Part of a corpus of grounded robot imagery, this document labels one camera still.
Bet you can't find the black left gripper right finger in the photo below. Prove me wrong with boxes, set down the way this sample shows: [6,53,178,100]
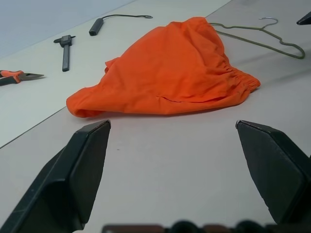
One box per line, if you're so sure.
[235,119,311,225]

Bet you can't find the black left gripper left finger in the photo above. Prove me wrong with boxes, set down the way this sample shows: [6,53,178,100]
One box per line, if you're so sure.
[0,119,111,233]

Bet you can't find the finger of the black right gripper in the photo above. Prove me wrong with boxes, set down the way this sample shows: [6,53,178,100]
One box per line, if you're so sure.
[296,11,311,26]

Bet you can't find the olive wire clothes hanger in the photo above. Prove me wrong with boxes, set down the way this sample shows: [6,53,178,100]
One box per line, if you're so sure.
[208,17,306,59]

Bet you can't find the orange shorts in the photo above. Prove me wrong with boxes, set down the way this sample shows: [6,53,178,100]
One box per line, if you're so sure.
[66,16,261,118]

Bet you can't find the black digital caliper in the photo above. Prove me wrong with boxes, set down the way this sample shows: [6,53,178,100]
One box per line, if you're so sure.
[53,35,76,72]

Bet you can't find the orange handled pliers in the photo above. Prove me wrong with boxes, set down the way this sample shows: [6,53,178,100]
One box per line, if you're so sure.
[0,69,45,87]

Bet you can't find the black usb hub with cable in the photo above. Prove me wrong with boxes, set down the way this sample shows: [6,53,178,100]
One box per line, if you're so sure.
[88,14,153,36]

